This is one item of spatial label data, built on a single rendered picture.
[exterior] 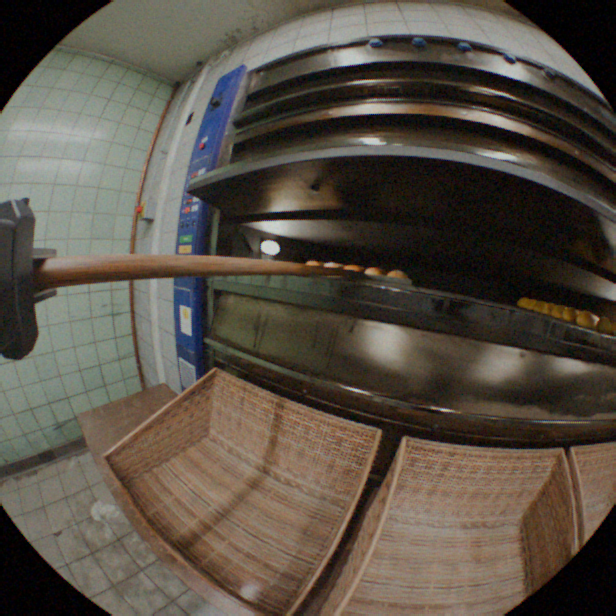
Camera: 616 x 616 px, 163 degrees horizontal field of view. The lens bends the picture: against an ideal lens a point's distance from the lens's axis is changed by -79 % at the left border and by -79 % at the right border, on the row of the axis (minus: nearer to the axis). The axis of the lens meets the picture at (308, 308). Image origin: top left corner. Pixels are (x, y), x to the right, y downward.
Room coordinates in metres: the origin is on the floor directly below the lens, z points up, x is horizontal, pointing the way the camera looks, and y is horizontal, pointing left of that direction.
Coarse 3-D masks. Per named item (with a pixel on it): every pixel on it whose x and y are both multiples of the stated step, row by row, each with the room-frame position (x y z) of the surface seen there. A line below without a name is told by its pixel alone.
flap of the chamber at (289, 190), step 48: (192, 192) 0.53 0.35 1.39; (240, 192) 0.52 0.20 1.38; (288, 192) 0.49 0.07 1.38; (336, 192) 0.46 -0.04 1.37; (384, 192) 0.41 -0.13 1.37; (432, 192) 0.36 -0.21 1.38; (480, 192) 0.29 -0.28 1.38; (528, 192) 0.22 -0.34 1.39; (576, 192) 0.15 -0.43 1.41; (576, 240) 0.22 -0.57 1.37
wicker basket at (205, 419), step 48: (240, 384) 0.55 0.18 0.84; (144, 432) 0.33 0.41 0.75; (192, 432) 0.48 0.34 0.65; (240, 432) 0.51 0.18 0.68; (288, 432) 0.46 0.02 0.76; (336, 432) 0.42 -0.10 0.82; (144, 480) 0.25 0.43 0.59; (192, 480) 0.33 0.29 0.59; (240, 480) 0.37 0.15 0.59; (288, 480) 0.40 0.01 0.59; (336, 480) 0.36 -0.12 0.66; (192, 528) 0.17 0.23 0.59; (240, 528) 0.21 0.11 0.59; (288, 528) 0.23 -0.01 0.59; (336, 528) 0.23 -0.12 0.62; (240, 576) 0.07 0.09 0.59; (288, 576) 0.09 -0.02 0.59
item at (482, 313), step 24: (288, 288) 0.54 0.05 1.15; (312, 288) 0.51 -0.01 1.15; (336, 288) 0.48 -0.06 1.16; (360, 288) 0.46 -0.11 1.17; (384, 288) 0.44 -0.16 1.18; (432, 312) 0.39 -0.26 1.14; (456, 312) 0.37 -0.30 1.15; (480, 312) 0.35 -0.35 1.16; (504, 312) 0.32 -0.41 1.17; (552, 336) 0.25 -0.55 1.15; (576, 336) 0.21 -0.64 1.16; (600, 336) 0.16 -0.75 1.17
